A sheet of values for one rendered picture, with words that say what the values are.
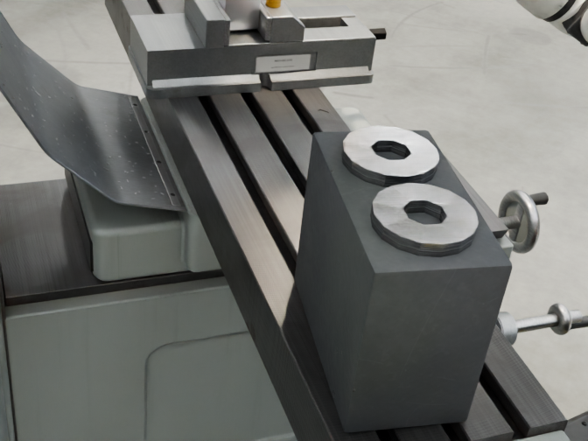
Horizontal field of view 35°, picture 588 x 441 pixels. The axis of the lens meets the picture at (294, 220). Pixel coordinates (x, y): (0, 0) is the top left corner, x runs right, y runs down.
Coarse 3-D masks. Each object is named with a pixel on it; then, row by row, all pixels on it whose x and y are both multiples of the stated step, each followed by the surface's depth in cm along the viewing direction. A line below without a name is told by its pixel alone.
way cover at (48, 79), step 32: (0, 32) 123; (0, 64) 112; (32, 64) 132; (32, 96) 121; (64, 96) 133; (96, 96) 142; (128, 96) 145; (32, 128) 111; (64, 128) 123; (96, 128) 133; (128, 128) 136; (64, 160) 114; (96, 160) 124; (128, 160) 128; (160, 160) 131; (128, 192) 121; (160, 192) 124
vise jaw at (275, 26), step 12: (264, 0) 135; (264, 12) 132; (276, 12) 132; (288, 12) 133; (264, 24) 132; (276, 24) 132; (288, 24) 132; (300, 24) 133; (264, 36) 132; (276, 36) 133; (288, 36) 133; (300, 36) 134
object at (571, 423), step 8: (576, 416) 139; (584, 416) 138; (568, 424) 137; (576, 424) 137; (584, 424) 137; (568, 432) 135; (576, 432) 135; (584, 432) 136; (576, 440) 134; (584, 440) 134
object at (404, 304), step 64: (384, 128) 89; (320, 192) 88; (384, 192) 80; (448, 192) 81; (320, 256) 89; (384, 256) 75; (448, 256) 76; (320, 320) 90; (384, 320) 76; (448, 320) 78; (384, 384) 81; (448, 384) 83
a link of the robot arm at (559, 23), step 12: (516, 0) 125; (528, 0) 124; (540, 0) 123; (552, 0) 123; (564, 0) 123; (576, 0) 124; (540, 12) 125; (552, 12) 124; (564, 12) 125; (576, 12) 124; (552, 24) 128; (564, 24) 125; (576, 24) 123; (576, 36) 124
